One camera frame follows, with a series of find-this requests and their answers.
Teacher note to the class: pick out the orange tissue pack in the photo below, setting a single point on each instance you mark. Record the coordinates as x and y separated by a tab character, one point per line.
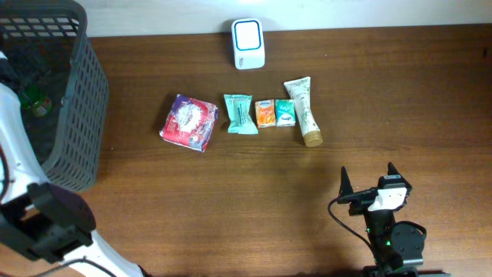
265	113

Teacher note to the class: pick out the green lid glass jar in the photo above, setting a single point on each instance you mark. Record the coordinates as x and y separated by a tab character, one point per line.
33	99

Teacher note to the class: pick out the teal tissue pack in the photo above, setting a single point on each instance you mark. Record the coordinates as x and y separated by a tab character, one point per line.
285	113

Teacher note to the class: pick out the red purple snack package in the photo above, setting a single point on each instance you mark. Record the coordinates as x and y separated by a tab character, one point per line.
190	123

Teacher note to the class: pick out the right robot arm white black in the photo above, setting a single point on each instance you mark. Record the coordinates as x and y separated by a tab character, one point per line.
397	247

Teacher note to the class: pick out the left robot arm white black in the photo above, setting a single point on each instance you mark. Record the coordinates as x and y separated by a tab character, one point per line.
41	219

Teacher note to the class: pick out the grey plastic mesh basket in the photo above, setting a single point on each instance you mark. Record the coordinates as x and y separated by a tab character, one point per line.
45	44

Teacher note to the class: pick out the teal pouch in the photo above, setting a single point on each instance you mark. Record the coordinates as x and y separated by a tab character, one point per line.
238	107

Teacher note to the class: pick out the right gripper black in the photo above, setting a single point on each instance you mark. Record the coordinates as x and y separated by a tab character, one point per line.
361	201

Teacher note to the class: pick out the white cream tube gold cap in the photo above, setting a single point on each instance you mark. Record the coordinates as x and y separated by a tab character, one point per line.
300	92

